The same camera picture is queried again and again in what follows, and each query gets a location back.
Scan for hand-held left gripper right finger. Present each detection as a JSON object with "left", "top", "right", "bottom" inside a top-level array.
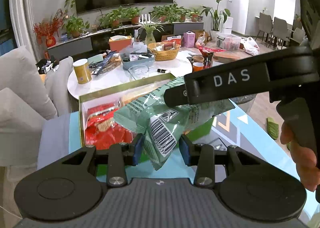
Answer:
[{"left": 179, "top": 134, "right": 261, "bottom": 188}]

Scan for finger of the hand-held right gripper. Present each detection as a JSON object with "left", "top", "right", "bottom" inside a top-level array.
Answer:
[{"left": 164, "top": 85, "right": 198, "bottom": 107}]

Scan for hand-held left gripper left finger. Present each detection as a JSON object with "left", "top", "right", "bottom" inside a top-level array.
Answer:
[{"left": 61, "top": 134, "right": 146, "bottom": 188}]

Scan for green snack packet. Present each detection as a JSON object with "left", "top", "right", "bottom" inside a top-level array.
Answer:
[{"left": 113, "top": 76, "right": 237, "bottom": 171}]

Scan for green cardboard box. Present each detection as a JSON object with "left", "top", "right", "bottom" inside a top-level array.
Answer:
[{"left": 79, "top": 73, "right": 218, "bottom": 149}]

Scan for person's right hand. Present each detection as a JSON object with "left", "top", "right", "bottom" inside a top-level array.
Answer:
[{"left": 280, "top": 120, "right": 318, "bottom": 192}]

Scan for white round table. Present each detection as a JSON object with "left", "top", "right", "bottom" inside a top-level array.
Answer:
[{"left": 67, "top": 50, "right": 193, "bottom": 101}]

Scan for red snack packet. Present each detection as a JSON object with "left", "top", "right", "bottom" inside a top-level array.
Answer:
[
  {"left": 85, "top": 103, "right": 121, "bottom": 131},
  {"left": 85, "top": 123, "right": 137, "bottom": 150}
]

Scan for grey dining chair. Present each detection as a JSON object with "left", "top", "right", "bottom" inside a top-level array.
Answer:
[
  {"left": 259, "top": 12, "right": 273, "bottom": 42},
  {"left": 272, "top": 17, "right": 292, "bottom": 49},
  {"left": 289, "top": 20, "right": 306, "bottom": 47}
]

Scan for yellow snack packet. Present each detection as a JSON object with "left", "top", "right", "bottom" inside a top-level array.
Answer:
[{"left": 121, "top": 89, "right": 155, "bottom": 108}]

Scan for yellow woven basket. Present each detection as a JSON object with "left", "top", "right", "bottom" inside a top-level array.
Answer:
[{"left": 147, "top": 42, "right": 180, "bottom": 62}]

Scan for glass bowl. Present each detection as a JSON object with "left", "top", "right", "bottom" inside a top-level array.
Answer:
[{"left": 128, "top": 65, "right": 150, "bottom": 80}]

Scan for white plastic bag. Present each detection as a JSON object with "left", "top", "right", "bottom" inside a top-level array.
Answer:
[{"left": 241, "top": 37, "right": 260, "bottom": 56}]

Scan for blue-grey storage tray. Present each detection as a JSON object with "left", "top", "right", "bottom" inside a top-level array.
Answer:
[{"left": 120, "top": 52, "right": 156, "bottom": 71}]

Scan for green slipper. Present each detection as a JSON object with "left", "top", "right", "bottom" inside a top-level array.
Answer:
[{"left": 266, "top": 117, "right": 279, "bottom": 140}]

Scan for orange and white carton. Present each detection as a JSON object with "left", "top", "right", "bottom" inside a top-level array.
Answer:
[{"left": 161, "top": 35, "right": 184, "bottom": 46}]

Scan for red flat packet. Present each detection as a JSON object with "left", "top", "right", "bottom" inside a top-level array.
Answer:
[{"left": 199, "top": 46, "right": 227, "bottom": 55}]

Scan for pink box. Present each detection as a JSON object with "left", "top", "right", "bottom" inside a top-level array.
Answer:
[{"left": 183, "top": 31, "right": 196, "bottom": 48}]

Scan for bag of fruit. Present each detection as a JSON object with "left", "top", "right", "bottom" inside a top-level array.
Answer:
[{"left": 195, "top": 32, "right": 207, "bottom": 48}]

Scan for clear plastic bag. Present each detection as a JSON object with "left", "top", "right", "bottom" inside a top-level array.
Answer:
[{"left": 119, "top": 43, "right": 148, "bottom": 56}]

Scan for transparent storage bin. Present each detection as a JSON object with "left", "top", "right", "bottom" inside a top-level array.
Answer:
[{"left": 216, "top": 33, "right": 242, "bottom": 51}]

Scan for teal patterned mat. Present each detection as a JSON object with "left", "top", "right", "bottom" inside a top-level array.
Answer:
[{"left": 37, "top": 98, "right": 310, "bottom": 228}]

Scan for plant in glass vase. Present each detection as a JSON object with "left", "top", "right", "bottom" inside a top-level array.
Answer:
[{"left": 136, "top": 20, "right": 165, "bottom": 46}]

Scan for orange box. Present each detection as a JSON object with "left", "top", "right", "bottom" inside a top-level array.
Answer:
[{"left": 108, "top": 35, "right": 133, "bottom": 52}]

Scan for dark long packet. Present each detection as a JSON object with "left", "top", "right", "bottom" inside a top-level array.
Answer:
[{"left": 91, "top": 52, "right": 122, "bottom": 76}]

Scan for potted green plant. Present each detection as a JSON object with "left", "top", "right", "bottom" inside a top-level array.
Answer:
[
  {"left": 122, "top": 6, "right": 145, "bottom": 25},
  {"left": 151, "top": 5, "right": 175, "bottom": 23},
  {"left": 62, "top": 16, "right": 90, "bottom": 39},
  {"left": 99, "top": 10, "right": 125, "bottom": 29},
  {"left": 190, "top": 7, "right": 203, "bottom": 22},
  {"left": 172, "top": 6, "right": 190, "bottom": 22}
]

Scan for mint green case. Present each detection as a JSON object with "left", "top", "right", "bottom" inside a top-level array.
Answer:
[{"left": 87, "top": 53, "right": 104, "bottom": 65}]

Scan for tall plant in white pot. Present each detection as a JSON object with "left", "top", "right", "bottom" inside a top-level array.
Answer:
[{"left": 201, "top": 0, "right": 231, "bottom": 41}]

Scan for yellow can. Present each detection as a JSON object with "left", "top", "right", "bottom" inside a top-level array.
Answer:
[{"left": 72, "top": 59, "right": 92, "bottom": 84}]

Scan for pile of clothes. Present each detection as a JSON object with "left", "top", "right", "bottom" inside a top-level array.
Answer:
[{"left": 36, "top": 58, "right": 60, "bottom": 74}]

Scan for beige sofa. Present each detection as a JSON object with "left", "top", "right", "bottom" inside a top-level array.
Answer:
[{"left": 0, "top": 45, "right": 74, "bottom": 169}]

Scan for red flower arrangement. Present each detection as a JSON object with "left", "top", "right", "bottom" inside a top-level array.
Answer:
[{"left": 33, "top": 8, "right": 66, "bottom": 47}]

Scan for white curtain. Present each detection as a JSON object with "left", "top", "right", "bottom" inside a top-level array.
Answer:
[{"left": 9, "top": 0, "right": 37, "bottom": 51}]

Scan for dark framed window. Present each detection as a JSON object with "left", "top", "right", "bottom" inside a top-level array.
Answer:
[{"left": 0, "top": 0, "right": 15, "bottom": 56}]

